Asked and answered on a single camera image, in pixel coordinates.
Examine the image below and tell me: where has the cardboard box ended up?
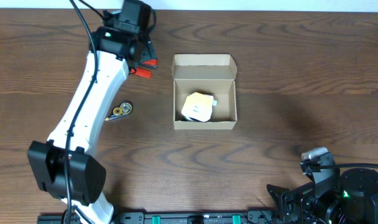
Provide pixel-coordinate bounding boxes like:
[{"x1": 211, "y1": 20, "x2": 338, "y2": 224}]
[{"x1": 172, "y1": 54, "x2": 237, "y2": 130}]

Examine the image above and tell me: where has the yellow sticky note pad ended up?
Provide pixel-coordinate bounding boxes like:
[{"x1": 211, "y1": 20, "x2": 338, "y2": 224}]
[{"x1": 181, "y1": 92, "x2": 218, "y2": 122}]

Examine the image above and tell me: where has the white tape roll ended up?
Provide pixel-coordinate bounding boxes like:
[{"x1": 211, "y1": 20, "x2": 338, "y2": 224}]
[{"x1": 183, "y1": 116, "x2": 195, "y2": 122}]

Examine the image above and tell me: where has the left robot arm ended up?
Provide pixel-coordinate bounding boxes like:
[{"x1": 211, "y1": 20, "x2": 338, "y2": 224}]
[{"x1": 27, "y1": 0, "x2": 157, "y2": 223}]

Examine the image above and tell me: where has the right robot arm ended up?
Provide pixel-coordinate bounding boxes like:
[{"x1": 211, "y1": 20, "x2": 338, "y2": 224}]
[{"x1": 267, "y1": 147, "x2": 378, "y2": 223}]

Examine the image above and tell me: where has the orange utility knife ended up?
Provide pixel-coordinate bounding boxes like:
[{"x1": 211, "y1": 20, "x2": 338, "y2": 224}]
[{"x1": 129, "y1": 68, "x2": 152, "y2": 78}]

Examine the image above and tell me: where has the black yellow correction tape dispenser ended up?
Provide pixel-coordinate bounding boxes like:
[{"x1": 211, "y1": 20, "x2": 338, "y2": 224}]
[{"x1": 104, "y1": 101, "x2": 134, "y2": 121}]

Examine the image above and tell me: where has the black mounting rail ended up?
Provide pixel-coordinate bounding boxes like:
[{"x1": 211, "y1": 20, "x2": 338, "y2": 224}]
[{"x1": 36, "y1": 210, "x2": 286, "y2": 224}]

